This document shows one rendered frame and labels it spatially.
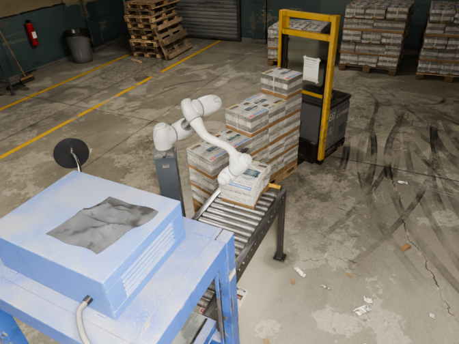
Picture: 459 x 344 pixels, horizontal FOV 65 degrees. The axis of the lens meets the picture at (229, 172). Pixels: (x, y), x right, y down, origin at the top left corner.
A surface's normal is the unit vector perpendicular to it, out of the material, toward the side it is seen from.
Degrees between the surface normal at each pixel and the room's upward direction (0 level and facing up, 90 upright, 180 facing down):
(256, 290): 0
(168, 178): 90
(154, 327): 0
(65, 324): 0
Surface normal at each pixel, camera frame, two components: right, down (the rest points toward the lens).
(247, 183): -0.14, -0.65
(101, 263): -0.04, -0.83
